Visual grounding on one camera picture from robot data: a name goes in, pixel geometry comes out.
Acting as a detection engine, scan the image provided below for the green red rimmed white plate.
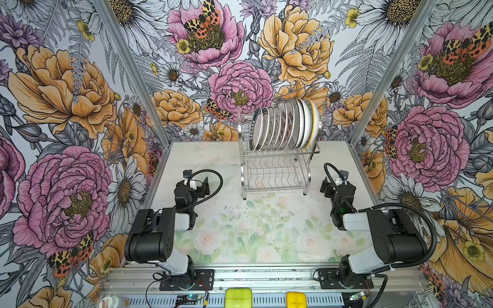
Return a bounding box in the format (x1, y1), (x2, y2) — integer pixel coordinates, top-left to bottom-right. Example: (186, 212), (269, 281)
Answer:
(250, 109), (263, 151)

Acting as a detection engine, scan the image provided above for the left aluminium corner post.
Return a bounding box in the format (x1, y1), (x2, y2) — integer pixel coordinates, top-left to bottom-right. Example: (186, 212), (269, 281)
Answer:
(94, 1), (172, 150)

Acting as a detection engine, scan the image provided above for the small green circuit board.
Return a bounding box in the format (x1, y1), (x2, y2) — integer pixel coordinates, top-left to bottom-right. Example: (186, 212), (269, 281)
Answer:
(176, 294), (202, 305)

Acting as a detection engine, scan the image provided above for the floral patterned white plate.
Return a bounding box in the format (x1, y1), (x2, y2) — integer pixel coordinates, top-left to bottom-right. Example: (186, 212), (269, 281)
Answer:
(278, 101), (294, 150)

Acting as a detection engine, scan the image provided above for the left yellow green box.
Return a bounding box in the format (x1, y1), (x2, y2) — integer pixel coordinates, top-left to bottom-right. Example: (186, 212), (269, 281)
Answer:
(224, 288), (253, 308)

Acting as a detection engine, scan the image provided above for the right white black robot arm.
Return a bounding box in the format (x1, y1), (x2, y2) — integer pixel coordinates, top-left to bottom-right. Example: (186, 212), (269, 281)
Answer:
(321, 163), (437, 287)

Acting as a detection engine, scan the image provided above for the right aluminium corner post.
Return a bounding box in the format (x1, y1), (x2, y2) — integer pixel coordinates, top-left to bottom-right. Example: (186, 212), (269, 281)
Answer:
(349, 0), (438, 146)

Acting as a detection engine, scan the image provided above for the chrome wire dish rack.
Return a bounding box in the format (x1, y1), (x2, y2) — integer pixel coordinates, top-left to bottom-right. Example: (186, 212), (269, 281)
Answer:
(238, 115), (320, 200)

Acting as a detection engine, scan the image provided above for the aluminium front rail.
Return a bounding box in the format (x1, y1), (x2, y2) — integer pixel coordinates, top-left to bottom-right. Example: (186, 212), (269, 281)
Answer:
(101, 263), (439, 307)

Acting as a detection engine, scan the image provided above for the right yellow box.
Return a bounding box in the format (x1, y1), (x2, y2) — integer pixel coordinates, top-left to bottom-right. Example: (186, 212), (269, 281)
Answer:
(286, 292), (308, 308)

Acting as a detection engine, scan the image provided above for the white jar with lid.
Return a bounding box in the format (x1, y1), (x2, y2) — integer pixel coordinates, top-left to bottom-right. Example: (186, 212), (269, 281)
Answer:
(98, 295), (130, 308)

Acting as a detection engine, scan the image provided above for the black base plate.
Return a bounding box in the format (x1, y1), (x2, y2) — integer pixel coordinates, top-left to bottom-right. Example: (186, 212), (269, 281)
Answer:
(159, 269), (215, 291)
(316, 268), (374, 290)

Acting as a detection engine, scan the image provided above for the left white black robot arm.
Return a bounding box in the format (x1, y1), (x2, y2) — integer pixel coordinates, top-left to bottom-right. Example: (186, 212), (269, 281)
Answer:
(124, 169), (210, 291)

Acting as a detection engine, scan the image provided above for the right black corrugated cable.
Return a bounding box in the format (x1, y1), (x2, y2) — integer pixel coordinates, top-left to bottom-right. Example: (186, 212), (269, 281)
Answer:
(324, 162), (438, 269)

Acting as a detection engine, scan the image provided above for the aluminium corner post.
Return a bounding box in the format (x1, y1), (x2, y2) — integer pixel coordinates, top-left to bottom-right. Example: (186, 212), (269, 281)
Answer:
(349, 0), (438, 146)
(94, 1), (172, 150)

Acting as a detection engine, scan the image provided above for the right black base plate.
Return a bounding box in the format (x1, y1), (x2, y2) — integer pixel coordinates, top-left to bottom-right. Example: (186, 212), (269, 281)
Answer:
(316, 268), (374, 290)

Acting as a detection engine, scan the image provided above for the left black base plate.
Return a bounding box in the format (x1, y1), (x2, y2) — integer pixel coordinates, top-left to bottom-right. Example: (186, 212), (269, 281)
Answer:
(159, 269), (215, 291)

